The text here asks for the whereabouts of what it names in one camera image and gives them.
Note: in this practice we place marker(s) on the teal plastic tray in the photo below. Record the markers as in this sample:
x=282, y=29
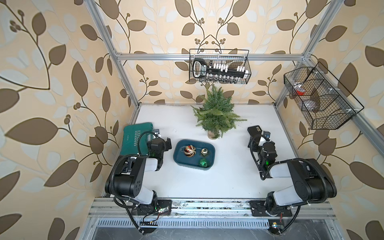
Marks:
x=193, y=162

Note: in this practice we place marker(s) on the green glitter ball ornament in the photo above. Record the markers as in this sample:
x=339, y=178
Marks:
x=203, y=163

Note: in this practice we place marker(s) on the black wire basket wall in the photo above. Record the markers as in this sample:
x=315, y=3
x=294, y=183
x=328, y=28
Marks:
x=328, y=103
x=220, y=54

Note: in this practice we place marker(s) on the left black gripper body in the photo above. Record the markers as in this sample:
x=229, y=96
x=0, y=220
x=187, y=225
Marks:
x=164, y=146

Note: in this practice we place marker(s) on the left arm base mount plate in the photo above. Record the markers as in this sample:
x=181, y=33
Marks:
x=154, y=208

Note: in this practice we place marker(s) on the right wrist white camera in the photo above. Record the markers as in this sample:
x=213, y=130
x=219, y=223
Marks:
x=264, y=138

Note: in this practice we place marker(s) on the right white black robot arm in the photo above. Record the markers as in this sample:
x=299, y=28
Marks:
x=310, y=183

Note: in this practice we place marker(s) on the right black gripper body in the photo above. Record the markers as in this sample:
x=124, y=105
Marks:
x=256, y=148

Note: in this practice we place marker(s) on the red gold striped ornament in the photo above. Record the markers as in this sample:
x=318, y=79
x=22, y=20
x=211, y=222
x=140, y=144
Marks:
x=189, y=151

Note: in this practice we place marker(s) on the black wire basket right wall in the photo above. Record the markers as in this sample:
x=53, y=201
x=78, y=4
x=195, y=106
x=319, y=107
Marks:
x=328, y=103

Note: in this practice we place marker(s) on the small green christmas tree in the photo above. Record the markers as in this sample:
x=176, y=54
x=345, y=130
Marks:
x=216, y=116

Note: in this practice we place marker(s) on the green plastic tool case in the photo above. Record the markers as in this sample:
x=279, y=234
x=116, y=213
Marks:
x=131, y=137

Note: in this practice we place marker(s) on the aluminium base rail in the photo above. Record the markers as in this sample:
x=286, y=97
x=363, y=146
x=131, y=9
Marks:
x=213, y=219

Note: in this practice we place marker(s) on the red item in basket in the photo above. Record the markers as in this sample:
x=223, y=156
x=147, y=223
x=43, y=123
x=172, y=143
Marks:
x=299, y=89

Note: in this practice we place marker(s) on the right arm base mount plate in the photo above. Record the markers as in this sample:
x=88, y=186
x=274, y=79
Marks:
x=262, y=209

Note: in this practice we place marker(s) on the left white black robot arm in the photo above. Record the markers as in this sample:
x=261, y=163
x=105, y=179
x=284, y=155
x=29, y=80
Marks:
x=126, y=182

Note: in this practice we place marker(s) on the gold shiny ball ornament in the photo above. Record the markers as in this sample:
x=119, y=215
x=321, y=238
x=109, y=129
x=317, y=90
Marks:
x=204, y=152

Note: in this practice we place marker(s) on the socket set black holder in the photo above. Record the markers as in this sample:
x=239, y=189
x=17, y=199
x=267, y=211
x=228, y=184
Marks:
x=201, y=68

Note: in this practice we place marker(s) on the black flat device on table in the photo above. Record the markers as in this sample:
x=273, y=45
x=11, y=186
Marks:
x=254, y=130

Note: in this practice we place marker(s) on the black wire basket back wall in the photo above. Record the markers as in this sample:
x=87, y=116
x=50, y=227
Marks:
x=220, y=54

